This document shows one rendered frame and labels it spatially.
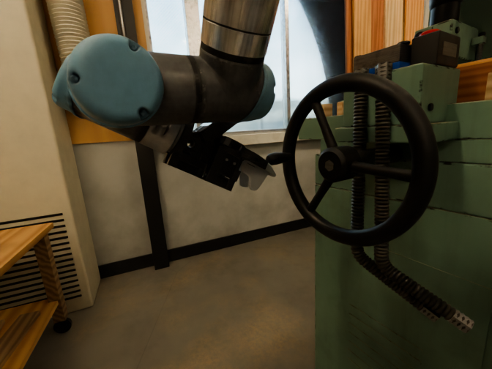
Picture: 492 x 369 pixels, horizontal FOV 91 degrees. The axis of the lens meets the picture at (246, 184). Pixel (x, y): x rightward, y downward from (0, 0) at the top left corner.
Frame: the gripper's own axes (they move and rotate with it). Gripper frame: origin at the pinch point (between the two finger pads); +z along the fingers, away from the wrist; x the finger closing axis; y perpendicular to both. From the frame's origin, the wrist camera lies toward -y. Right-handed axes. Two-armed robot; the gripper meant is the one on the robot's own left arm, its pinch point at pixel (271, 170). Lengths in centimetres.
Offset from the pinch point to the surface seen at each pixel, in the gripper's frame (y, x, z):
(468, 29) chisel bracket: -45, 14, 24
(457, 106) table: -21.1, 20.6, 15.4
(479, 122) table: -18.7, 23.8, 16.9
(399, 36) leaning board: -171, -93, 139
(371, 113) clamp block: -15.9, 11.5, 7.2
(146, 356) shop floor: 83, -52, 18
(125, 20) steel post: -55, -122, -40
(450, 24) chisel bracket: -40.9, 13.4, 17.0
